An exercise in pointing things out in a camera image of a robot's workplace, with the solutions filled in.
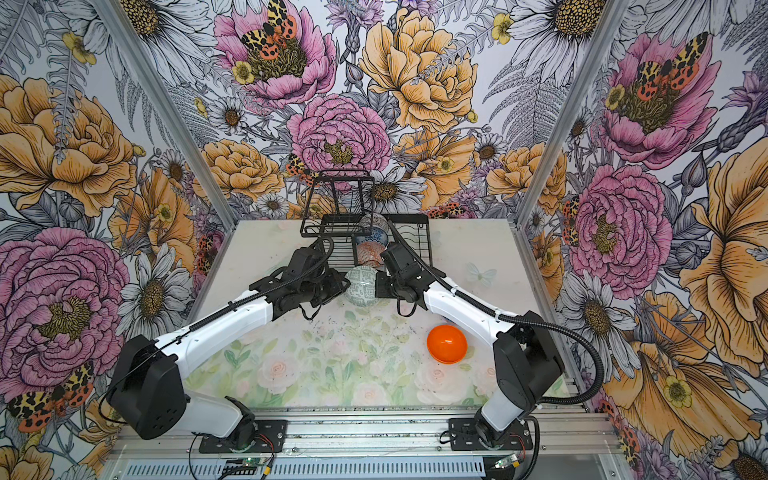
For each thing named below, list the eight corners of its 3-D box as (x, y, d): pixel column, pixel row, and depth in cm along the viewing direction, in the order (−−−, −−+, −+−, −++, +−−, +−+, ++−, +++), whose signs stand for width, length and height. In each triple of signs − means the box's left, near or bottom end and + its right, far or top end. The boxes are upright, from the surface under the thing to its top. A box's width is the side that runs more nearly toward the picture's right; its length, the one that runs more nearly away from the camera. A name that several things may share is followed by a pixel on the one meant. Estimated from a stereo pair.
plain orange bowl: (428, 366, 87) (430, 360, 83) (426, 331, 94) (427, 324, 90) (467, 367, 87) (470, 360, 83) (461, 331, 94) (464, 324, 90)
